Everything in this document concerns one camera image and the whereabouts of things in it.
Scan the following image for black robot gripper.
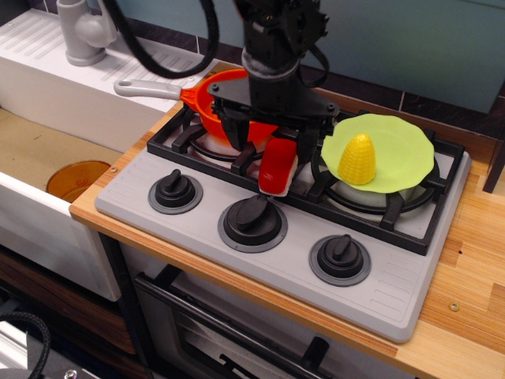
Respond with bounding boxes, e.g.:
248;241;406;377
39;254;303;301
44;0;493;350
208;47;339;166

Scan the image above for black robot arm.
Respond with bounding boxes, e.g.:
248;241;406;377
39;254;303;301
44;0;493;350
208;1;339;163

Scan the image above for red white toy sushi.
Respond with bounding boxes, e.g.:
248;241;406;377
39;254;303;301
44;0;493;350
258;138;298;197

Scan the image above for yellow toy corn cob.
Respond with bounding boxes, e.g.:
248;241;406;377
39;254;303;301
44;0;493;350
338;133;376;186

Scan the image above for middle black stove knob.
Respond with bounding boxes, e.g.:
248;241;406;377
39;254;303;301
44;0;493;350
218;195;288;253

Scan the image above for black stove knob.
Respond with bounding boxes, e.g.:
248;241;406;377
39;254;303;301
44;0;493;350
218;195;288;253
148;169;204;215
309;234;372;287

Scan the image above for light green plastic plate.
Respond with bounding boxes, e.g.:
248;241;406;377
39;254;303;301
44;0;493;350
321;114;434;193

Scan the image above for left black stove knob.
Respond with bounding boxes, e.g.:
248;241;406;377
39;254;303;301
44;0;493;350
148;169;204;215

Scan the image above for right black stove knob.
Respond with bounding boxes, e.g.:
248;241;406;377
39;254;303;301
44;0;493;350
309;234;372;287

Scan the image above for grey toy stove top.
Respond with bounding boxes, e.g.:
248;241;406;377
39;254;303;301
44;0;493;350
95;111;471;342

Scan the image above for black burner grate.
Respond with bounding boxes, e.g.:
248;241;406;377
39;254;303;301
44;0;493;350
148;107;468;255

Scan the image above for orange translucent sink drain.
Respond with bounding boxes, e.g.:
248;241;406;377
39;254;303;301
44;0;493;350
46;160;110;203

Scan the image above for toy oven door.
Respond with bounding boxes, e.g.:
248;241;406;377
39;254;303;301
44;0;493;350
133;265;409;378

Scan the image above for grey toy faucet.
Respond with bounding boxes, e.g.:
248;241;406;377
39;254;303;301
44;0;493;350
56;0;118;66

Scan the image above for white toy sink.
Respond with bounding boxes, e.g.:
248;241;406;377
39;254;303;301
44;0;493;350
0;8;220;303

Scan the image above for orange toy pot grey handle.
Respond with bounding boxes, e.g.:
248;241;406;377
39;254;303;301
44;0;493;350
114;68;279;147

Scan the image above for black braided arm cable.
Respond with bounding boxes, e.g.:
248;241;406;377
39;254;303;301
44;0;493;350
100;0;220;80

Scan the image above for black braided cable lower left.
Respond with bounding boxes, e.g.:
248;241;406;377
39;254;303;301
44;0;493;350
0;310;52;379

